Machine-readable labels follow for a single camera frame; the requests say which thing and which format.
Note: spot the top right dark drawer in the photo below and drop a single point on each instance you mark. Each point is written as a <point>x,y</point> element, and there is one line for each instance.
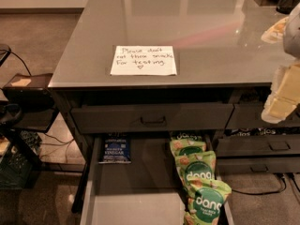
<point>248,115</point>

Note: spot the top left dark drawer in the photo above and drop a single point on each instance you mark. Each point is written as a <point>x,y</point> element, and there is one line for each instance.
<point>151,117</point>

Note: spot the front green Dang chip bag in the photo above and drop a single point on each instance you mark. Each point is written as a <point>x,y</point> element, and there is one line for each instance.
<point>205,198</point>

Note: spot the white handwritten paper note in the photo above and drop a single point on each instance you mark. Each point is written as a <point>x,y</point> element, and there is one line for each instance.
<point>144,60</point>

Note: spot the black side shelf unit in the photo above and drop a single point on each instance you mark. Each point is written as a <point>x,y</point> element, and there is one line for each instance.
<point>30,107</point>

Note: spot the green plastic crate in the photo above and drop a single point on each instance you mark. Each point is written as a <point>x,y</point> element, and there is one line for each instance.
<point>15,166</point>

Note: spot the right bottom dark drawer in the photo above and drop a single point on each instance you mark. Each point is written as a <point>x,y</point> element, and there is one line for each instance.
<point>259,165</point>

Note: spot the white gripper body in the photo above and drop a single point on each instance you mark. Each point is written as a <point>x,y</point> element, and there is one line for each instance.
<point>292,35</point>

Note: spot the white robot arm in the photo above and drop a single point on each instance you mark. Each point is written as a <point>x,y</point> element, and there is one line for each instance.
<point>286,30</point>

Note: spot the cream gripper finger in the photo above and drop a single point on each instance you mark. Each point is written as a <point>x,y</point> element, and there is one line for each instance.
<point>276,110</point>
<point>289,87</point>

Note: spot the blue vinegar chip bag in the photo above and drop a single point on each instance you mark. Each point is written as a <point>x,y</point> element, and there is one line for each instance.
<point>115,150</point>

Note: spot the rear green Dang chip bag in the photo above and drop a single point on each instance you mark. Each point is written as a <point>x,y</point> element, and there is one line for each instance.
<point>185,143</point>

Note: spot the middle green Dang chip bag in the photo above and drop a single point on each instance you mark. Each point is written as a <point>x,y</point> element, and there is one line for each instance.
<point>201,165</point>

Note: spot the green dang chip bag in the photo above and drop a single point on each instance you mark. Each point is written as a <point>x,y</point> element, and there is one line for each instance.
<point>201,165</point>
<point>185,143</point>
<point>205,198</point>

